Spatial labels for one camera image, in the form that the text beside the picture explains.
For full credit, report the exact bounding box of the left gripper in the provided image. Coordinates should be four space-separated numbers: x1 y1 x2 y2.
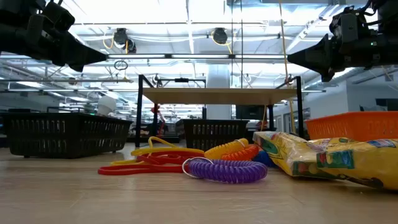
27 1 108 73

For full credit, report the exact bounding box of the black slotted plastic basket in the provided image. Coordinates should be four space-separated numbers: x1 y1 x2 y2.
182 118 250 152
2 111 134 159

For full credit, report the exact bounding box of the black hanging cable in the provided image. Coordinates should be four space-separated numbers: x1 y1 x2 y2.
240 0 244 90
230 0 234 88

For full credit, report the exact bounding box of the yellow coil keychain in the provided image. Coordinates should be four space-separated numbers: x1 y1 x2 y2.
203 138 250 161

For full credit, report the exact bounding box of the yellow hanging cord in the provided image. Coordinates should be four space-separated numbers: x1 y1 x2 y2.
277 0 297 134

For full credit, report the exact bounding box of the orange coil keychain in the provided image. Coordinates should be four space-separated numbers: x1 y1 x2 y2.
220 144 261 162

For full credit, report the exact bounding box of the black ceiling cord reel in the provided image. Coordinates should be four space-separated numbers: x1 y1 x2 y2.
211 27 229 45
112 27 137 54

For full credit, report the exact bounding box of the blue coil keychain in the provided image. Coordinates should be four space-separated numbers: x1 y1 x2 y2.
252 150 277 168

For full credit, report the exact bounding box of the wooden shelf riser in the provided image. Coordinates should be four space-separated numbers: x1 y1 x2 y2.
135 73 305 149

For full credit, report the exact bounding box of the orange slotted plastic basket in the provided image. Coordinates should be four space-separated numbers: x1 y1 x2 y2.
304 111 398 142

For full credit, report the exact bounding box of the white bulb table lamp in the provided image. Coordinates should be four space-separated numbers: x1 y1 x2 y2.
96 95 118 117

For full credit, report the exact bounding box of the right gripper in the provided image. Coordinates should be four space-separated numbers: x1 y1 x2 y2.
287 12 385 83

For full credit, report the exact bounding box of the purple coil keychain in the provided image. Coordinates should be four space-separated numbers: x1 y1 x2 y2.
182 156 269 185

